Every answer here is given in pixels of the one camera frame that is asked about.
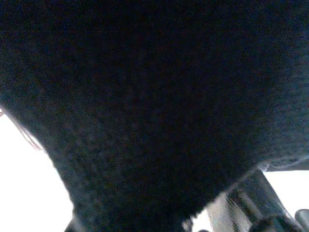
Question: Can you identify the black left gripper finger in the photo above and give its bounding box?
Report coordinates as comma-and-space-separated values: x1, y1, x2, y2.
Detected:
210, 169, 306, 232

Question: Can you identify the plain black garment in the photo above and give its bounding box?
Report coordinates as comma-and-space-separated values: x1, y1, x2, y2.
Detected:
0, 0, 309, 232

